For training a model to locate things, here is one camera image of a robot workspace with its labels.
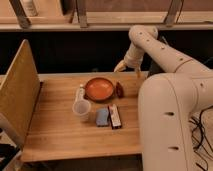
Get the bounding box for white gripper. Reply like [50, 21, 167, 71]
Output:
[114, 44, 144, 78]

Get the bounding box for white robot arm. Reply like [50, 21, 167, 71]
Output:
[115, 25, 213, 171]

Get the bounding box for dark red small object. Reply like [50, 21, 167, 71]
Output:
[116, 82, 124, 98]

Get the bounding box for orange plate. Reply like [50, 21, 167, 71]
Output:
[85, 77, 114, 101]

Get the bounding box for blue sponge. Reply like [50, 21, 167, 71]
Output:
[96, 108, 109, 127]

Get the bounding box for small white bottle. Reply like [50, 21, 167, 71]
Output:
[75, 84, 85, 101]

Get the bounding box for clear plastic cup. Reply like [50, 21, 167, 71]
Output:
[72, 100, 91, 122]

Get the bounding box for wooden side board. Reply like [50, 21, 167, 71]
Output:
[0, 39, 40, 148]

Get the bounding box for white bottle on shelf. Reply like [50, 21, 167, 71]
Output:
[23, 0, 38, 17]

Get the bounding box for wooden shelf rail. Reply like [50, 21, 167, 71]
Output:
[0, 0, 213, 33]

